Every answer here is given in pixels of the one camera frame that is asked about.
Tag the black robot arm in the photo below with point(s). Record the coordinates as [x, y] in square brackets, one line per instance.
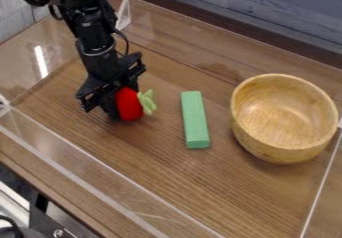
[91, 20]

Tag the wooden bowl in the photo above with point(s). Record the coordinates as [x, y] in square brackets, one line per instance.
[283, 118]

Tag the clear acrylic corner bracket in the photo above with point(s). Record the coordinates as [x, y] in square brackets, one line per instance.
[123, 15]

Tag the red plush strawberry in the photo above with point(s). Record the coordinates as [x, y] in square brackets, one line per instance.
[134, 104]

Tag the green rectangular block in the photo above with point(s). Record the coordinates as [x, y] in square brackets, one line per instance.
[194, 120]

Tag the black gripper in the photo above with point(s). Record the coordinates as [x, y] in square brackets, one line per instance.
[108, 74]

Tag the black table leg bracket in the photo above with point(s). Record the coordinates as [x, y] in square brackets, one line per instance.
[41, 222]

